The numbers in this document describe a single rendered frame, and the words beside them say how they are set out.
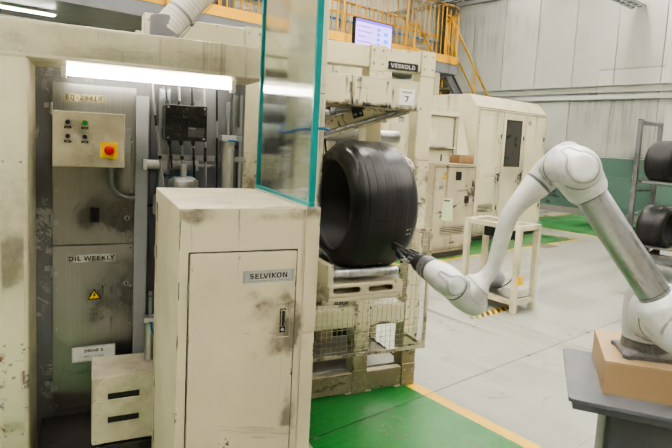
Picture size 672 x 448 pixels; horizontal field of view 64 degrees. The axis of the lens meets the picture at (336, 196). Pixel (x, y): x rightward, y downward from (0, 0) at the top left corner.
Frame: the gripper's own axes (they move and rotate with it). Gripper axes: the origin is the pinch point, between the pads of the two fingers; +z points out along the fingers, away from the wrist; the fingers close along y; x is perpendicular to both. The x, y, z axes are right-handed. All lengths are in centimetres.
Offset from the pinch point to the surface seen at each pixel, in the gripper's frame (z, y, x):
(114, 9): 564, 89, -118
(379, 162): 12.9, 6.2, -33.6
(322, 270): 13.3, 27.2, 13.3
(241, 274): -46, 78, -12
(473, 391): 44, -95, 110
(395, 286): 8.1, -6.5, 20.9
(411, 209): 2.4, -5.7, -15.9
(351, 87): 55, 2, -62
